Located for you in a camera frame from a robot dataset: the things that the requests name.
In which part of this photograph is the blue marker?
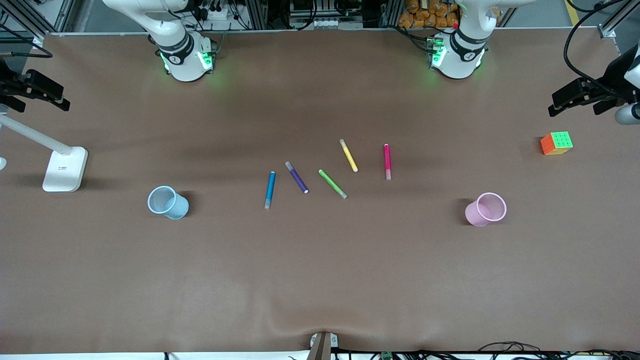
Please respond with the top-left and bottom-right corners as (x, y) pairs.
(264, 171), (277, 210)

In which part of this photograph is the colourful puzzle cube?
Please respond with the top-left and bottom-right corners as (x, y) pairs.
(540, 131), (574, 156)

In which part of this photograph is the white stand with pole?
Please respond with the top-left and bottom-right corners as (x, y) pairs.
(0, 112), (89, 193)

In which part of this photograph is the pink plastic cup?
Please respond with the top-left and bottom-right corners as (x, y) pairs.
(465, 192), (507, 228)

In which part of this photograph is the pile of orange objects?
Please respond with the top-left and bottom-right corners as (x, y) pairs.
(398, 0), (461, 29)

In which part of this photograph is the light blue plastic cup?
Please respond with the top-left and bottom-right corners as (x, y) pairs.
(147, 185), (190, 221)

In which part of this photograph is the white power strip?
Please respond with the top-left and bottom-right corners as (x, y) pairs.
(192, 4), (231, 22)

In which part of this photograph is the yellow marker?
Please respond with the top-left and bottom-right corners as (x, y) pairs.
(339, 138), (359, 173)

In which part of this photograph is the green marker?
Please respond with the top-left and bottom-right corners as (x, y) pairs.
(318, 169), (348, 200)

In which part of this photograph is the purple marker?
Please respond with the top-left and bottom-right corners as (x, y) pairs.
(285, 161), (309, 194)

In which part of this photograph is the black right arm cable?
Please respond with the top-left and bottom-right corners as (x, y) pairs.
(0, 35), (53, 59)

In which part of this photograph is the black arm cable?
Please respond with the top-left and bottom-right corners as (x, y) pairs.
(563, 0), (640, 98)
(0, 35), (53, 59)

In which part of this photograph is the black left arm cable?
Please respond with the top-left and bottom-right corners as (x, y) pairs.
(563, 0), (640, 98)

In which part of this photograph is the metal table clamp bracket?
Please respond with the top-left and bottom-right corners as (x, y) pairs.
(306, 331), (339, 360)

